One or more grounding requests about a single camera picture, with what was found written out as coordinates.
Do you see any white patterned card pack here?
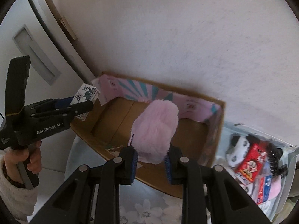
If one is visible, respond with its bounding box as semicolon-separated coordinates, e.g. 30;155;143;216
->
69;83;101;122

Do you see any white cabinet door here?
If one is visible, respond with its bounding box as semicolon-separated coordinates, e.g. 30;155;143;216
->
0;0;96;175

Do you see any black spiral hair clip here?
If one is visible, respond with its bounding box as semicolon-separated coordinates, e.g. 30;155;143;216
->
266;143;288;178

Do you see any panda pattern white sock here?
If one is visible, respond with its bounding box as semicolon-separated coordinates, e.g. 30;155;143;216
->
226;135;251;168

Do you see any pink fluffy slipper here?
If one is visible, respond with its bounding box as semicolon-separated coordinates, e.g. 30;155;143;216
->
268;175;281;200
128;100;179;164

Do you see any blue red floss pick box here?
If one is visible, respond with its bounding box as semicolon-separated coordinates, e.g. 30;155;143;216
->
254;175;272;205

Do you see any floral blue table cloth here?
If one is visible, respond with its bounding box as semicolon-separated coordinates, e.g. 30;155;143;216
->
65;123;298;223

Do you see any red snack packet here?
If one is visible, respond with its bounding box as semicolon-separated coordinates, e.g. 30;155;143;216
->
235;143;267;185

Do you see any cardboard box pink lining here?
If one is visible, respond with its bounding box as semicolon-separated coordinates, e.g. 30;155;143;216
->
71;72;226;198

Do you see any person's left hand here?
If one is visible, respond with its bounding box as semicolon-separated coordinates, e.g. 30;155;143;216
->
4;141;42;184

